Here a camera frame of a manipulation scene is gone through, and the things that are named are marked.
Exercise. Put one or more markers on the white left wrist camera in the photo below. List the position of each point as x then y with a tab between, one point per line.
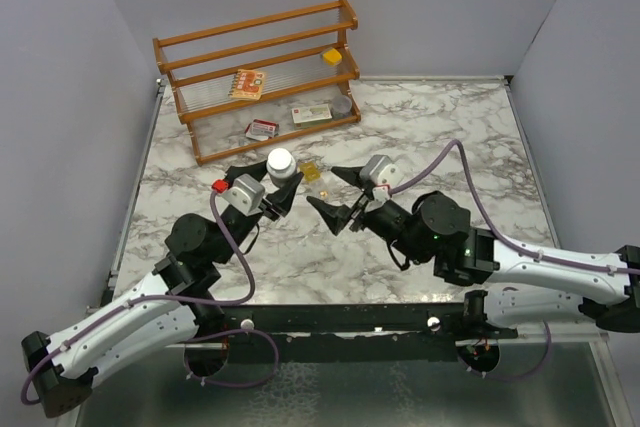
245	193

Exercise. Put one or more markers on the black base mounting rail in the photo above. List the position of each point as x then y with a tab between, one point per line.
327	333

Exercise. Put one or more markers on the orange spiral notebook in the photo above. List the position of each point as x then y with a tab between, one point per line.
247	85

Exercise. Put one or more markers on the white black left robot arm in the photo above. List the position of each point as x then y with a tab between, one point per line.
203	272

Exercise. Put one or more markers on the orange wooden shelf rack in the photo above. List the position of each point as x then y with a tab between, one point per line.
287	46

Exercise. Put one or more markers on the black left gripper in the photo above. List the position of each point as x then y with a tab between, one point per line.
281	200

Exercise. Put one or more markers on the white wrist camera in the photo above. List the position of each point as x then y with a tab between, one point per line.
245	193
379	176

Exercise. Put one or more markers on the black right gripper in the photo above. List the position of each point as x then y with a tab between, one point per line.
337	216

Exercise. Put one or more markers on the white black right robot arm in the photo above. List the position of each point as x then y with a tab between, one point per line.
509	282

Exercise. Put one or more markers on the white pill bottle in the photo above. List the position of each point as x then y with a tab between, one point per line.
281	166

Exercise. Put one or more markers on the green stapler box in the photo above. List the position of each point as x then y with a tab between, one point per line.
307	116

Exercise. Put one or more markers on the red white staple box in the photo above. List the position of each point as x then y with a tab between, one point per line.
261	130

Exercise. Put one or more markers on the yellow sticky note block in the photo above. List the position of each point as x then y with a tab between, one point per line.
332	56

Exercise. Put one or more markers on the yellow clear pill organizer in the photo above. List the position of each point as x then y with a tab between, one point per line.
313	177

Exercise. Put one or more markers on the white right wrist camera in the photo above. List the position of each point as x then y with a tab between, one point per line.
379	176

